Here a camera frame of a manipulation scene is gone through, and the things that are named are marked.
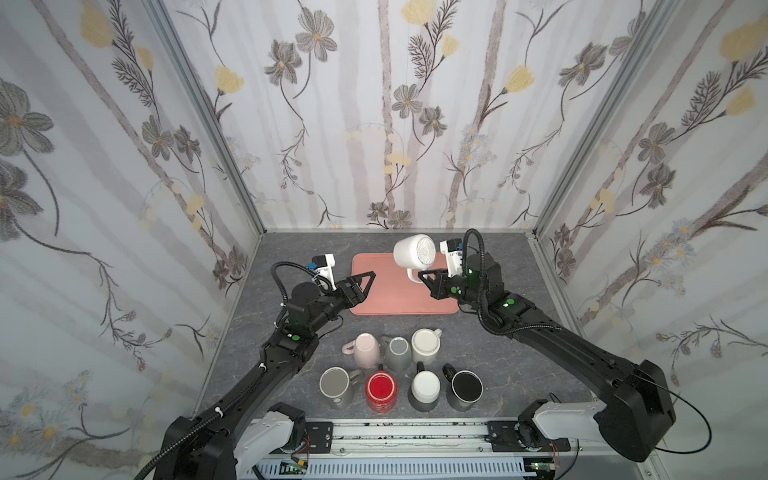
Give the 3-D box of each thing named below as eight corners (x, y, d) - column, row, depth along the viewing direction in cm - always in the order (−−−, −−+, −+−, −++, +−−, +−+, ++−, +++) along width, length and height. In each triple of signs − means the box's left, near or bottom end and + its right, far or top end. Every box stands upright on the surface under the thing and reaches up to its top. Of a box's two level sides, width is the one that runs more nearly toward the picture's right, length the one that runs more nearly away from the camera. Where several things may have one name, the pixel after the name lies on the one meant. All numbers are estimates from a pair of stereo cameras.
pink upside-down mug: (344, 368, 87) (340, 356, 80) (346, 346, 91) (342, 333, 84) (380, 368, 87) (379, 356, 80) (380, 347, 92) (380, 333, 84)
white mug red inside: (411, 364, 88) (413, 354, 82) (410, 339, 93) (412, 328, 87) (439, 364, 88) (444, 354, 82) (437, 339, 93) (441, 328, 87)
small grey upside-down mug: (382, 370, 85) (382, 359, 78) (382, 347, 90) (382, 335, 83) (410, 370, 85) (412, 359, 79) (409, 347, 90) (411, 335, 83)
